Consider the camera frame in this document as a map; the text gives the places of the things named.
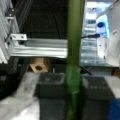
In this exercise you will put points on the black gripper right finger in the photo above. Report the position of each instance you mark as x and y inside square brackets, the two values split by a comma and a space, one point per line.
[97, 96]

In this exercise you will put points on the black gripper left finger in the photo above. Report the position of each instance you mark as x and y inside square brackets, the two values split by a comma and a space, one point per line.
[50, 90]

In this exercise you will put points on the red tulip long stem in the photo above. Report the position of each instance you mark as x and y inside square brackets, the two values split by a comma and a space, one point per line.
[72, 79]

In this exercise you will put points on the wooden block with hole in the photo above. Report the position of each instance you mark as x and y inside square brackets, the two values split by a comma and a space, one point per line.
[39, 65]

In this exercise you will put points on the aluminium frame rail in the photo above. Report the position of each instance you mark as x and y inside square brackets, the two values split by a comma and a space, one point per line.
[15, 43]

